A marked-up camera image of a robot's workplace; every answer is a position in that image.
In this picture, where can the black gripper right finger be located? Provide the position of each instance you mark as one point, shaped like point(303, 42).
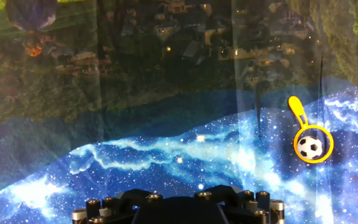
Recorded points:
point(247, 205)

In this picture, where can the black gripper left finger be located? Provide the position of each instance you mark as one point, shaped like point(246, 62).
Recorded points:
point(110, 207)

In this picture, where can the small soccer ball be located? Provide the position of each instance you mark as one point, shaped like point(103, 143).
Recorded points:
point(310, 147)

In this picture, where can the printed galaxy landscape tablecloth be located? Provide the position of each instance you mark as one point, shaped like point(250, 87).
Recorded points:
point(154, 149)

